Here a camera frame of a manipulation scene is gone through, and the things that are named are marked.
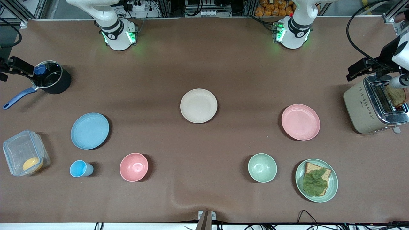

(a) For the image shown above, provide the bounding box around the pink plate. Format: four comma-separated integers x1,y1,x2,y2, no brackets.
281,104,321,141

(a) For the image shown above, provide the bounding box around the blue plate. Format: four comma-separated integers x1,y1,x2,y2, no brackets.
71,112,110,150

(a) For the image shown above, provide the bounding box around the glass lid with blue knob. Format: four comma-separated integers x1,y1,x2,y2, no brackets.
32,61,63,89

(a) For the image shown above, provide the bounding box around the beige chrome toaster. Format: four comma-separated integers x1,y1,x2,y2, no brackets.
343,74,409,135

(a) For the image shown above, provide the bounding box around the brown toast slice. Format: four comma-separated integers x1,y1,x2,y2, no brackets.
385,84,409,108

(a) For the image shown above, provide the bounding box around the clear plastic container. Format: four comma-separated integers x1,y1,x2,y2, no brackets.
3,130,51,177

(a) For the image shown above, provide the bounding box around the yellow round food piece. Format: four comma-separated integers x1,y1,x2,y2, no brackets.
22,157,44,173

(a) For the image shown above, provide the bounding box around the bag of orange buns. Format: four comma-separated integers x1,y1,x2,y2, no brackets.
254,0,295,17

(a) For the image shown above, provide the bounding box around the brown bread slice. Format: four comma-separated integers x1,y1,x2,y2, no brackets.
303,162,332,196

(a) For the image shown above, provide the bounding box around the blue cup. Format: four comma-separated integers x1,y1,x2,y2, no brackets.
70,160,94,178

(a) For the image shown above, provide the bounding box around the green plate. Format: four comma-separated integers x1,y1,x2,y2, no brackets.
295,159,339,203

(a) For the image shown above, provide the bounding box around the green lettuce leaf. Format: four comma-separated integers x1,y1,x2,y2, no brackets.
302,168,329,196

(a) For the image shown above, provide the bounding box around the white power strip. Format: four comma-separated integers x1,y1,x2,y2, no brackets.
128,1,148,12

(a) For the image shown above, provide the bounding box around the green bowl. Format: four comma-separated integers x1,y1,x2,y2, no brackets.
248,153,278,183

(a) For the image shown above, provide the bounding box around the pink bowl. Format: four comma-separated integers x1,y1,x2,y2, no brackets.
120,153,149,182

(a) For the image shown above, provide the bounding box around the beige plate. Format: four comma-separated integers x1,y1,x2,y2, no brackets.
180,88,218,124

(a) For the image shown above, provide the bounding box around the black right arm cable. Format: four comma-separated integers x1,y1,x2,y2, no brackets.
0,18,22,49

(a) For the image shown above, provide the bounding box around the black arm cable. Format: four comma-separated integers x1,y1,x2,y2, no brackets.
0,18,22,49
346,0,395,69

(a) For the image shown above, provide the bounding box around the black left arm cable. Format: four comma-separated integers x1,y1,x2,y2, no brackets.
346,0,395,69

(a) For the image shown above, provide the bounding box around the black pot with blue handle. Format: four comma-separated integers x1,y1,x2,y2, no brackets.
3,61,72,110

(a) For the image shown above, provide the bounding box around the aluminium frame profile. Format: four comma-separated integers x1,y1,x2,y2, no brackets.
0,0,48,26
383,0,409,36

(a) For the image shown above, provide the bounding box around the black looped cable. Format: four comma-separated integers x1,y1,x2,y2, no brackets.
297,210,321,225

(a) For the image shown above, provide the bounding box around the grey metal camera bracket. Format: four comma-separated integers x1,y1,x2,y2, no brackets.
196,210,216,230

